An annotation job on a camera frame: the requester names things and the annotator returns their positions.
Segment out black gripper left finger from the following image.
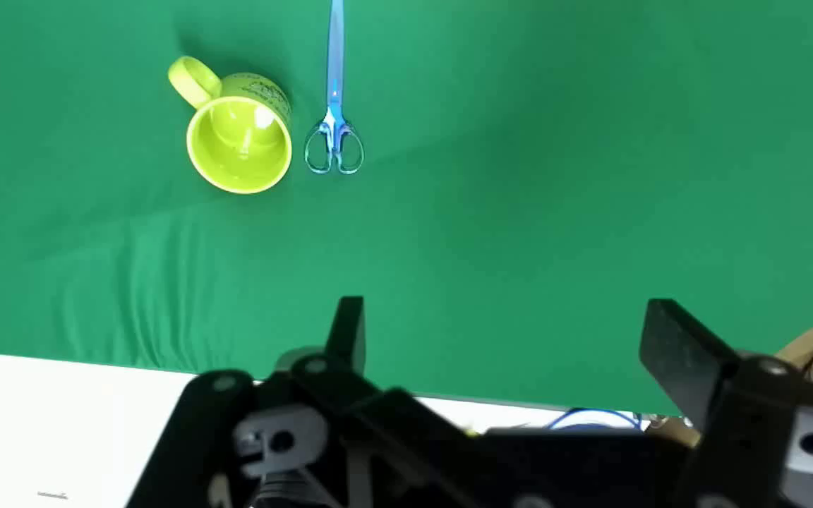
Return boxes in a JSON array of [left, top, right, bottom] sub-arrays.
[[127, 294, 473, 508]]

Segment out green table cloth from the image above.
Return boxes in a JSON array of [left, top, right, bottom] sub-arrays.
[[0, 0, 813, 420]]

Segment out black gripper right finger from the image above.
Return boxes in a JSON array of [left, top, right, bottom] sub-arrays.
[[638, 295, 813, 508]]

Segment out blue pair of scissors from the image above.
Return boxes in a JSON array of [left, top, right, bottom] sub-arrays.
[[302, 0, 367, 180]]

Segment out yellow mug with print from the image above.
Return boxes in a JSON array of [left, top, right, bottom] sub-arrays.
[[165, 53, 298, 198]]

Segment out blue cable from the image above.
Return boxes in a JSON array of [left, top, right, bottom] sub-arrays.
[[545, 403, 649, 435]]

